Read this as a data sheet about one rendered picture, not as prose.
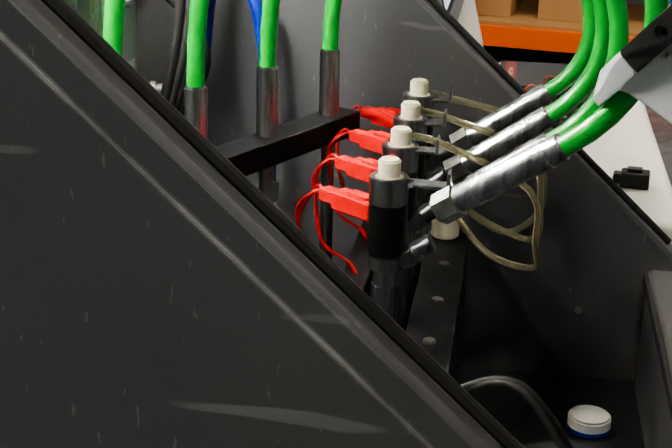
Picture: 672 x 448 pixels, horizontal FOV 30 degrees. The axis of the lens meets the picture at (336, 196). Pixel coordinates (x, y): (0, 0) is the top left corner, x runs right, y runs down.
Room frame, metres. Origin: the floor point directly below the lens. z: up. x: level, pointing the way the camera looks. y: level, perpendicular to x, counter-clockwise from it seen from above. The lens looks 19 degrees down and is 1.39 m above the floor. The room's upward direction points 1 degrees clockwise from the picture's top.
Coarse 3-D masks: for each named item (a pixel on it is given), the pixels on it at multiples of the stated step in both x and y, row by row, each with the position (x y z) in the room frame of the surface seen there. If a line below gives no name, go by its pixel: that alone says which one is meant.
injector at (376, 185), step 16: (384, 192) 0.82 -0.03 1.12; (400, 192) 0.83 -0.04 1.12; (368, 208) 0.84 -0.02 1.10; (384, 208) 0.82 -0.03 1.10; (400, 208) 0.83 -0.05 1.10; (368, 224) 0.83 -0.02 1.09; (384, 224) 0.82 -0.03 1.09; (400, 224) 0.83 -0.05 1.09; (368, 240) 0.83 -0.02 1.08; (384, 240) 0.82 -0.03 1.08; (400, 240) 0.83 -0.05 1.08; (416, 240) 0.83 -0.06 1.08; (432, 240) 0.84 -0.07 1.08; (368, 256) 0.83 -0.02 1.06; (384, 256) 0.82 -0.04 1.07; (400, 256) 0.83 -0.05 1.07; (416, 256) 0.83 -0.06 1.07; (384, 272) 0.82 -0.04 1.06; (384, 288) 0.83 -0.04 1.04; (384, 304) 0.83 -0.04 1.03
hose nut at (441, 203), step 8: (440, 192) 0.76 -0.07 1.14; (448, 192) 0.75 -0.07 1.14; (432, 200) 0.76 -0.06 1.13; (440, 200) 0.75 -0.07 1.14; (448, 200) 0.75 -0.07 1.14; (432, 208) 0.75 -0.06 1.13; (440, 208) 0.75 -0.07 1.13; (448, 208) 0.75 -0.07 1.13; (456, 208) 0.75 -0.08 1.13; (440, 216) 0.75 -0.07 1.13; (448, 216) 0.75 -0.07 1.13; (456, 216) 0.75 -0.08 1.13
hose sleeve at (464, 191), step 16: (544, 144) 0.73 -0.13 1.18; (512, 160) 0.74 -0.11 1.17; (528, 160) 0.73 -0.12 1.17; (544, 160) 0.72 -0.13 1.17; (560, 160) 0.72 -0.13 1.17; (480, 176) 0.74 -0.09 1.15; (496, 176) 0.74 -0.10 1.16; (512, 176) 0.73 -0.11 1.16; (528, 176) 0.73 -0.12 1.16; (464, 192) 0.75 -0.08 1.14; (480, 192) 0.74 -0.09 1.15; (496, 192) 0.74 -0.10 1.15; (464, 208) 0.75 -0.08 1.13
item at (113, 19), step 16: (112, 0) 0.86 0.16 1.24; (656, 0) 0.70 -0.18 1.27; (112, 16) 0.86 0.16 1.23; (656, 16) 0.70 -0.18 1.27; (112, 32) 0.86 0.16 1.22; (624, 96) 0.71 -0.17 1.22; (608, 112) 0.71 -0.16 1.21; (624, 112) 0.71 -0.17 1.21; (576, 128) 0.72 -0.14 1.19; (592, 128) 0.71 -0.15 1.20; (608, 128) 0.71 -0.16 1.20; (560, 144) 0.72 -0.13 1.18; (576, 144) 0.72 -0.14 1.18
